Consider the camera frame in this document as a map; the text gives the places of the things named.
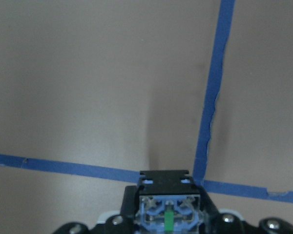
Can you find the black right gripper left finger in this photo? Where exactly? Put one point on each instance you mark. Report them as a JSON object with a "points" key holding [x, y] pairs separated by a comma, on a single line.
{"points": [[130, 202]]}

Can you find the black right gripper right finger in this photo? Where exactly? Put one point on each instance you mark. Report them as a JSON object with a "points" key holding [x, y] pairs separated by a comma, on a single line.
{"points": [[207, 207]]}

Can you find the yellow black push button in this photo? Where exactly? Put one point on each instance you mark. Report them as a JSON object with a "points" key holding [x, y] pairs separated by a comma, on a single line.
{"points": [[168, 203]]}

